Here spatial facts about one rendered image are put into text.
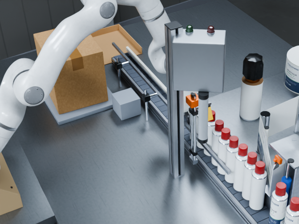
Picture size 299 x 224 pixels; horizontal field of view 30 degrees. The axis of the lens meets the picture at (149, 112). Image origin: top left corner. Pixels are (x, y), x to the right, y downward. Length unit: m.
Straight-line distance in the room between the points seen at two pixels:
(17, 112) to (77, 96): 0.53
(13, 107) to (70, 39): 0.33
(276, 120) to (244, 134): 0.16
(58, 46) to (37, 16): 2.47
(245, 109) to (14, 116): 0.96
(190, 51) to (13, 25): 2.75
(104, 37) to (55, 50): 1.18
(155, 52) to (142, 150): 0.43
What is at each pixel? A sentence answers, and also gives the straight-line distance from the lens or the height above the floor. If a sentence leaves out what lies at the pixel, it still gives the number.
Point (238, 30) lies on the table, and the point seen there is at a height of 0.83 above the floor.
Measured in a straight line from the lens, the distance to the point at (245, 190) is 2.05.
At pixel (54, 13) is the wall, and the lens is 4.50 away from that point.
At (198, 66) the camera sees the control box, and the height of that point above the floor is 1.39.
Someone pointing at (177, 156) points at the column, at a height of 0.94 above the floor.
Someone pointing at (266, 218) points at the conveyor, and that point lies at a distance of 2.03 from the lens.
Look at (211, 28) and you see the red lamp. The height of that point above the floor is 1.50.
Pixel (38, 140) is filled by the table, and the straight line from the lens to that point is 2.48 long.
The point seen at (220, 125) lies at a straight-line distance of 2.07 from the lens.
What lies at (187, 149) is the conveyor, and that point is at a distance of 2.31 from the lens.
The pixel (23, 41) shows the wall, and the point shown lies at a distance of 4.50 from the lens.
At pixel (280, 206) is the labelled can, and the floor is 1.01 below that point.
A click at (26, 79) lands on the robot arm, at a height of 1.32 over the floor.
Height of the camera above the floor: 2.39
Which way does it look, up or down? 37 degrees down
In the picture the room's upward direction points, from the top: 3 degrees counter-clockwise
